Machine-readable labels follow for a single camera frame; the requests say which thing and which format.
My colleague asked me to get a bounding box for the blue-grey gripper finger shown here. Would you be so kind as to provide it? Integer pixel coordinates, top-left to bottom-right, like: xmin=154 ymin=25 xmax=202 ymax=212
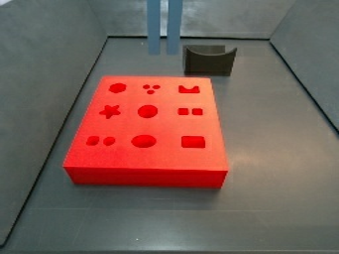
xmin=167 ymin=0 xmax=183 ymax=55
xmin=147 ymin=0 xmax=161 ymax=55

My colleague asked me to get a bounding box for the black curved holder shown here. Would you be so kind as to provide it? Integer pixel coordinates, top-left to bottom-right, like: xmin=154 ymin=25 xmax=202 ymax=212
xmin=183 ymin=45 xmax=238 ymax=76

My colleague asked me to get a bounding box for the red shape-sorter block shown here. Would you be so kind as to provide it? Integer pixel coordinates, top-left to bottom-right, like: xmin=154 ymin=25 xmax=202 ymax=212
xmin=65 ymin=75 xmax=229 ymax=189

